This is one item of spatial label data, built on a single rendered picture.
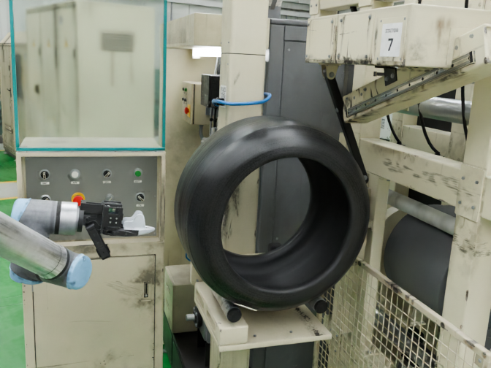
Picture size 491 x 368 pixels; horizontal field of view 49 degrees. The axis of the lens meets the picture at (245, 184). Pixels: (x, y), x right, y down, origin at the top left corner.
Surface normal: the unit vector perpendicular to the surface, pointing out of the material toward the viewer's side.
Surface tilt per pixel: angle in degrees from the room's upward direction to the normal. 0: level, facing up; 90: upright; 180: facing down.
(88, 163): 90
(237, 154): 54
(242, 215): 90
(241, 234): 90
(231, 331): 90
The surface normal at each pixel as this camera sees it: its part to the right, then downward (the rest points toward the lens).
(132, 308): 0.29, 0.22
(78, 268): 0.92, 0.16
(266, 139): 0.01, -0.53
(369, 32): -0.96, 0.02
